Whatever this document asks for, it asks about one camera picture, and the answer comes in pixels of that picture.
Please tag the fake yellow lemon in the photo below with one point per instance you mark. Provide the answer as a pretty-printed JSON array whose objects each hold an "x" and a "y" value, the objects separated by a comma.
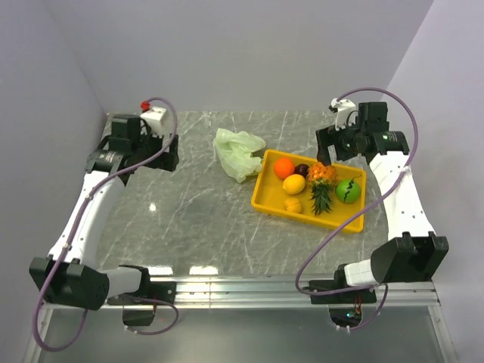
[{"x": 294, "y": 184}]

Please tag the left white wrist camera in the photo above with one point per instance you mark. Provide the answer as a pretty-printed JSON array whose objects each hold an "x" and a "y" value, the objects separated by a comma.
[{"x": 154, "y": 118}]

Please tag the fake dark plum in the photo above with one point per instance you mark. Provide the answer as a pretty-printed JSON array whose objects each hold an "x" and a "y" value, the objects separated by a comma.
[{"x": 302, "y": 169}]

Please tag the yellow plastic tray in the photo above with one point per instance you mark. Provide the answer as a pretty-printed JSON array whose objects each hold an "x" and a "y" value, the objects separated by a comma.
[{"x": 268, "y": 195}]

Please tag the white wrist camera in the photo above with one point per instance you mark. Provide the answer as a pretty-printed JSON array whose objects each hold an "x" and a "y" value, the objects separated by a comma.
[
  {"x": 154, "y": 118},
  {"x": 345, "y": 111}
]

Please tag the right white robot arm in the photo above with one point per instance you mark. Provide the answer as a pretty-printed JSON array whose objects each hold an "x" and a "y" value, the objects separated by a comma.
[{"x": 413, "y": 251}]

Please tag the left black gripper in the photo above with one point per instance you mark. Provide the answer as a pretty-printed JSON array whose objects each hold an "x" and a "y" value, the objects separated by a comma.
[{"x": 168, "y": 160}]

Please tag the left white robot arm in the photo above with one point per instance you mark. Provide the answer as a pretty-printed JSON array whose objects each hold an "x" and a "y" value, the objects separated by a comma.
[{"x": 69, "y": 274}]

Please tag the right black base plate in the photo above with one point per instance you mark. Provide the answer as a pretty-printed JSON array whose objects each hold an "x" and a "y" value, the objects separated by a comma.
[{"x": 351, "y": 297}]

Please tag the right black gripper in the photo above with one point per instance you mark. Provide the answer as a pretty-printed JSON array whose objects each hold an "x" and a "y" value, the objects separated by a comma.
[{"x": 326, "y": 137}]

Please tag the fake orange pineapple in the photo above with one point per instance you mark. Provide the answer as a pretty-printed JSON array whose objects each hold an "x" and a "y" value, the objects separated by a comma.
[{"x": 322, "y": 180}]

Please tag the aluminium mounting rail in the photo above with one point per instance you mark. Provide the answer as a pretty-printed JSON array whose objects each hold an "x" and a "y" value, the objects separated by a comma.
[{"x": 272, "y": 292}]

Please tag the small fake yellow pumpkin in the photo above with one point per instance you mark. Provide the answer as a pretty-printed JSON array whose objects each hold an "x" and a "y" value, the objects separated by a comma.
[{"x": 293, "y": 205}]

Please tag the pale green plastic bag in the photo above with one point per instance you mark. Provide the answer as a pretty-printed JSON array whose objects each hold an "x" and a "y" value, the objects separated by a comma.
[{"x": 238, "y": 153}]

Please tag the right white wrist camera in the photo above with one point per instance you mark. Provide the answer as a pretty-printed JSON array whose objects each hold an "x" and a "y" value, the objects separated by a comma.
[{"x": 345, "y": 111}]

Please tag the fake green watermelon ball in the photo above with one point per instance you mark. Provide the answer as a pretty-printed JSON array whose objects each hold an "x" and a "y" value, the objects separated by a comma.
[{"x": 348, "y": 191}]

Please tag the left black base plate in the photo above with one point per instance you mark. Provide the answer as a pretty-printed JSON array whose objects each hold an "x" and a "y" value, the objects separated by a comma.
[{"x": 158, "y": 290}]

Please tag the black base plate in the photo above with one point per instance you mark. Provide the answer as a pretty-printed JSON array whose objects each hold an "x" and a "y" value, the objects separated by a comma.
[
  {"x": 351, "y": 297},
  {"x": 158, "y": 290}
]

